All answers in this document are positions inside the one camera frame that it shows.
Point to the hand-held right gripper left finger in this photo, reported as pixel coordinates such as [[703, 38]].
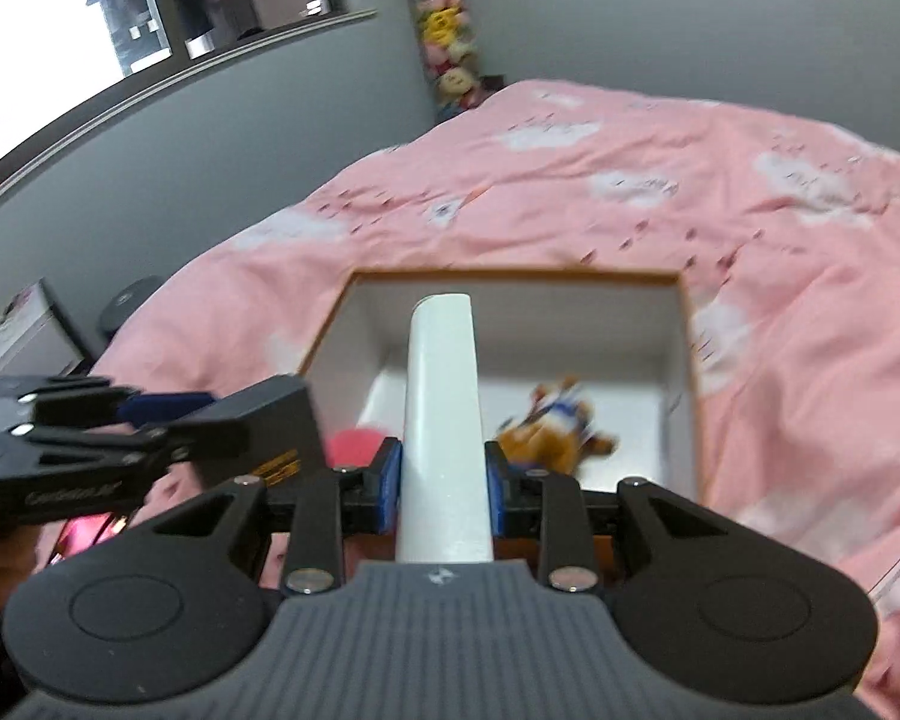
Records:
[[390, 484]]

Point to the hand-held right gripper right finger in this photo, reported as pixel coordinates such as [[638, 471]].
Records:
[[495, 487]]

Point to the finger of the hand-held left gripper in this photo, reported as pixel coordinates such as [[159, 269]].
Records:
[[165, 406], [82, 454]]

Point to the pink plush ball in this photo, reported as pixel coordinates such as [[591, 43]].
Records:
[[352, 446]]

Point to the brown plush toy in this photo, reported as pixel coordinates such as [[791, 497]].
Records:
[[540, 442]]

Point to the white tube bottle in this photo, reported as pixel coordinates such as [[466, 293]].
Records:
[[442, 427]]

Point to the orange cardboard box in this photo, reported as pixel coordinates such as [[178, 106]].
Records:
[[510, 330]]

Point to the person's left hand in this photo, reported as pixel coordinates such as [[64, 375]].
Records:
[[0, 562]]

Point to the black round object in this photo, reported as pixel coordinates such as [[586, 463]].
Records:
[[127, 304]]

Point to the white bedside cabinet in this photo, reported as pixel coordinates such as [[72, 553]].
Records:
[[15, 337]]

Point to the pink printed blanket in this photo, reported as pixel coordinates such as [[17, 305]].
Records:
[[720, 240]]

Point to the window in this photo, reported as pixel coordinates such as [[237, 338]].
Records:
[[82, 30]]

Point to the clear tube of plush toys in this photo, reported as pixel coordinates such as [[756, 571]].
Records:
[[446, 22]]

